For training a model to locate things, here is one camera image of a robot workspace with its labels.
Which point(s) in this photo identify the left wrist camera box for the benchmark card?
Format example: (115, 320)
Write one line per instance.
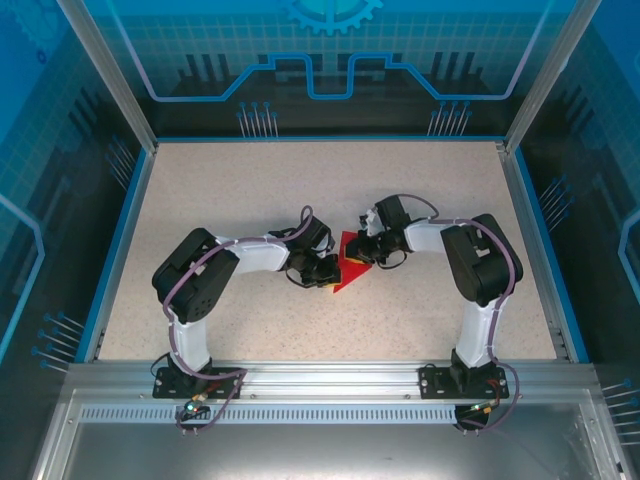
(329, 244)

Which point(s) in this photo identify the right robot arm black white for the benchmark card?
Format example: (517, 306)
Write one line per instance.
(480, 260)

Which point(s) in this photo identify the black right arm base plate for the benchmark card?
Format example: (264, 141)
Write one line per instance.
(435, 382)

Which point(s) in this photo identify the aluminium mounting rail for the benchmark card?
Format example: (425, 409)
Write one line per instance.
(330, 377)

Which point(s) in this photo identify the metal tray plate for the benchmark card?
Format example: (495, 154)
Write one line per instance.
(320, 450)

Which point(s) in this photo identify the aluminium enclosure post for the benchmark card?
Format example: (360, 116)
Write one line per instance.
(111, 75)
(550, 75)

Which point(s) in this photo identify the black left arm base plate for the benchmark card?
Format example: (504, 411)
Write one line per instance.
(167, 385)

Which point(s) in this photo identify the red square paper sheet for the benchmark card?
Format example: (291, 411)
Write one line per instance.
(357, 274)

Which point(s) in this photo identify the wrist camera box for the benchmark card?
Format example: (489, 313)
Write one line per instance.
(329, 244)
(368, 221)

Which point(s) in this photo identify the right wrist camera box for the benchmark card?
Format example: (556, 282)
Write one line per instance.
(368, 221)

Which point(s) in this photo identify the blue back frame rail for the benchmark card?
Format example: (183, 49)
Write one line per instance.
(330, 138)

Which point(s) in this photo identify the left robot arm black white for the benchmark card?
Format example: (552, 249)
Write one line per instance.
(195, 280)

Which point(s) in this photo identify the blue-edged side frame rail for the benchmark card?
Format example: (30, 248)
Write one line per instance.
(121, 255)
(537, 250)

